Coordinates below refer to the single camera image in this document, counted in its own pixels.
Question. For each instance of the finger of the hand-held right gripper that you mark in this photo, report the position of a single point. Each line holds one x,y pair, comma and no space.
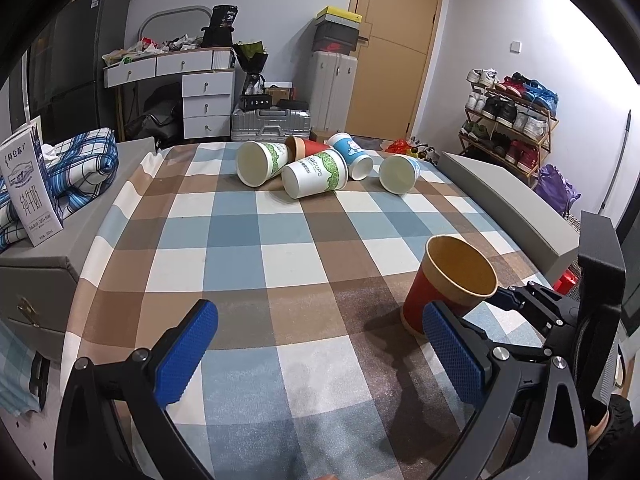
540,305

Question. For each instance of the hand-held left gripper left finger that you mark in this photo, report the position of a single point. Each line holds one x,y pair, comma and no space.
187,355

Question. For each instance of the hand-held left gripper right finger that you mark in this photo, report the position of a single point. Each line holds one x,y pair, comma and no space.
452,360

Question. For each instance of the large red paper cup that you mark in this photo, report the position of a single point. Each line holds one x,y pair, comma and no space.
450,285

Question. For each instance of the white and pale blue cup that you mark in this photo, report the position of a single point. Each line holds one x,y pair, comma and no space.
397,172

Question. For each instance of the white cup with green print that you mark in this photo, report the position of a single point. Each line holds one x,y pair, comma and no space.
260,162
312,172

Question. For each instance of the blue and white paper cup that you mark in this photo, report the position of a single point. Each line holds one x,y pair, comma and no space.
350,155

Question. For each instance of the small red paper cup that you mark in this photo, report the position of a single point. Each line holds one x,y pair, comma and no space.
306,147

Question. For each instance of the white upright suitcase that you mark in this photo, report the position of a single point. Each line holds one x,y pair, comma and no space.
334,90

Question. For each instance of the purple bag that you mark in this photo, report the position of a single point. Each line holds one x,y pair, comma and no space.
555,190

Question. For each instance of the checked tablecloth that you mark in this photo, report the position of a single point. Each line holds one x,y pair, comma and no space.
250,270

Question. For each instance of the grey padded bench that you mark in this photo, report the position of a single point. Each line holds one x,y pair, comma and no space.
505,200

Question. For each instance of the thin metal pole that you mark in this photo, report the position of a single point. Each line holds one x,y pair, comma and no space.
617,160

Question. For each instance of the wooden shoe rack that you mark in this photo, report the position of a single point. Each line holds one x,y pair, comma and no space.
547,135

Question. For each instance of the shoe rack with shoes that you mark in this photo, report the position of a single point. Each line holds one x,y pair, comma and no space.
505,110

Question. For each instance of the orange plastic bag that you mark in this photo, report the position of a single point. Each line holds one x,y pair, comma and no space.
399,146

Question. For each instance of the blue plaid blanket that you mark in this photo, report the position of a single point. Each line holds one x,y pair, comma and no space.
82,165

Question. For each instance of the white milk carton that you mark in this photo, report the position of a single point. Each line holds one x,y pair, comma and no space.
27,180

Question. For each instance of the black chair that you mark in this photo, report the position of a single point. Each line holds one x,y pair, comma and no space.
155,112

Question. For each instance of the silver suitcase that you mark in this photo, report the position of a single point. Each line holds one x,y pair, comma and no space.
270,124

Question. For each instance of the white desk with drawers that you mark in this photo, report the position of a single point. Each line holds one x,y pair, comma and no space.
207,102

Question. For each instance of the wooden door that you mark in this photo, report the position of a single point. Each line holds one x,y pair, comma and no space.
395,70

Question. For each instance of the small brown cardboard box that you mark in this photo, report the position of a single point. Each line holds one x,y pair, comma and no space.
281,94

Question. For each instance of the black wrapped bouquet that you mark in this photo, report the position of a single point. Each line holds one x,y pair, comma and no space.
250,57

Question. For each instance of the pile of desk clutter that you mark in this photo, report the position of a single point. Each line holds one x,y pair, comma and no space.
150,47

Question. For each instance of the dark grey refrigerator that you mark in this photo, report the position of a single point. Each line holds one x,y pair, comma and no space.
75,60

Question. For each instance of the black paper bag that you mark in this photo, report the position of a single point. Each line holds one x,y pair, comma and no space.
220,27

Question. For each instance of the black and red shoe box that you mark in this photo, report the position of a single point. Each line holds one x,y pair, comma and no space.
334,44

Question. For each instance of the arched mirror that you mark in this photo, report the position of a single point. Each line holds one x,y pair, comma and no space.
172,22

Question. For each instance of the grey shoe box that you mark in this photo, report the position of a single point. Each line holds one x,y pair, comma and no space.
340,29

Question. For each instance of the yellow and black shoe box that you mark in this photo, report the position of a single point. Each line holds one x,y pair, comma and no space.
337,15

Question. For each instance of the white wall switch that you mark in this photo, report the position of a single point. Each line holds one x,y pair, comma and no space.
516,46

